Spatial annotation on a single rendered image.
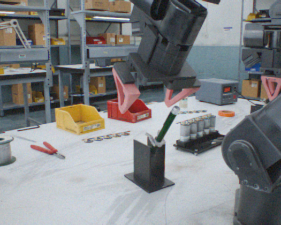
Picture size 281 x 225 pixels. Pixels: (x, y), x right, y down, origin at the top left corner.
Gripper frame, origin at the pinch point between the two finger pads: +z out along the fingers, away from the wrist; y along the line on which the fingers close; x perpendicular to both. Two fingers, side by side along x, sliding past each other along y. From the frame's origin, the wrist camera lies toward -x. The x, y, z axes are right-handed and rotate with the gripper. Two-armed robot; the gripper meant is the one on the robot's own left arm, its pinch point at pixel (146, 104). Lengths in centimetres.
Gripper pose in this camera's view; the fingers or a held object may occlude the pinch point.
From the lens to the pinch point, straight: 52.8
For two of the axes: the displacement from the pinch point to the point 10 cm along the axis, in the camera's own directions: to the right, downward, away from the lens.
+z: -2.9, 6.9, 6.6
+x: 4.2, 7.1, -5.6
